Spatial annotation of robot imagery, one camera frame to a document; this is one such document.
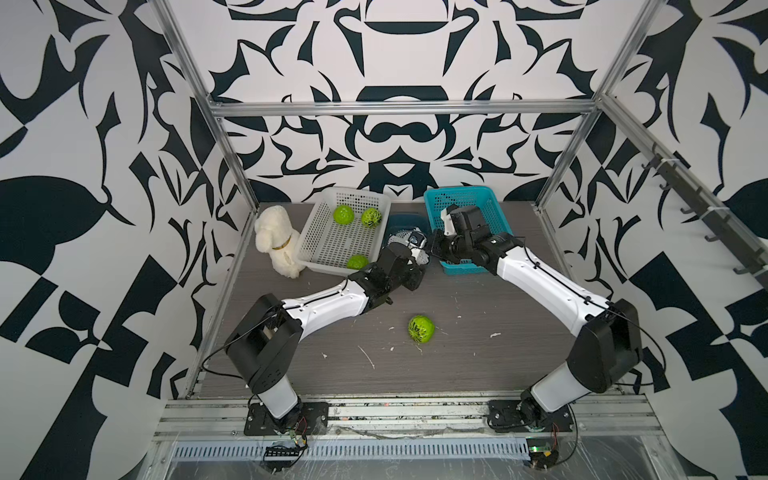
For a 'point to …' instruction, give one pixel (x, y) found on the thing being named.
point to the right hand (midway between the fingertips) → (421, 240)
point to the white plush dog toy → (275, 234)
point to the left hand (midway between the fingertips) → (416, 255)
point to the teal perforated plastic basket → (439, 198)
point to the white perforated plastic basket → (347, 232)
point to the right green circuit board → (542, 453)
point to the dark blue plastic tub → (404, 222)
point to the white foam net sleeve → (414, 239)
